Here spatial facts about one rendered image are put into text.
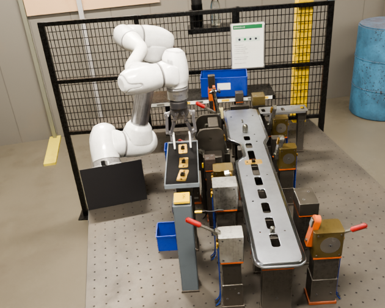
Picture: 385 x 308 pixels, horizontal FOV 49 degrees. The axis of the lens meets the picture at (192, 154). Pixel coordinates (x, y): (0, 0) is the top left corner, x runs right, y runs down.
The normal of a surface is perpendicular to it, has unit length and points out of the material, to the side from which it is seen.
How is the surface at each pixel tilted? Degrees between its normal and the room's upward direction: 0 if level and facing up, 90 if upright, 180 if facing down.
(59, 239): 0
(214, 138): 90
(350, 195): 0
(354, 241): 0
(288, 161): 90
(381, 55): 90
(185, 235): 90
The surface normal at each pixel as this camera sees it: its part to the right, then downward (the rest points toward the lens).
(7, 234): -0.07, -0.87
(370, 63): -0.76, 0.36
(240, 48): 0.01, 0.48
